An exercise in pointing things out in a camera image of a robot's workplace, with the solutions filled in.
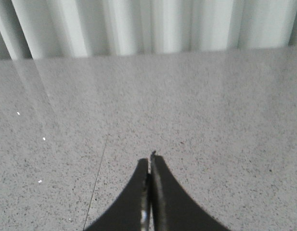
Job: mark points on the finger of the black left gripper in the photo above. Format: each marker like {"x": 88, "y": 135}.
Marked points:
{"x": 131, "y": 210}
{"x": 173, "y": 208}

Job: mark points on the pale green curtain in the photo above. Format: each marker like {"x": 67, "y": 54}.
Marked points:
{"x": 37, "y": 29}

